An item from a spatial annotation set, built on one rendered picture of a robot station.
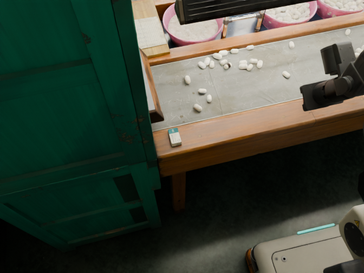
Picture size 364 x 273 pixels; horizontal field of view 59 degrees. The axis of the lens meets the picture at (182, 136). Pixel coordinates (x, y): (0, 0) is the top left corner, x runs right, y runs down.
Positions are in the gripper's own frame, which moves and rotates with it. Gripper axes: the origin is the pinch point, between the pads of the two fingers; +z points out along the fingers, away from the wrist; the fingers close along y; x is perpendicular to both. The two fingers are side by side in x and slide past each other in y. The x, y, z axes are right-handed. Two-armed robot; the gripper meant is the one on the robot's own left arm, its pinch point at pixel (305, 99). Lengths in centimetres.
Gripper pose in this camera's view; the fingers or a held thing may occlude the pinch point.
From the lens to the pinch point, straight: 97.8
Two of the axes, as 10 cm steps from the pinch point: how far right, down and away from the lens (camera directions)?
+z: -1.1, 0.4, 9.9
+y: -9.7, 2.1, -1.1
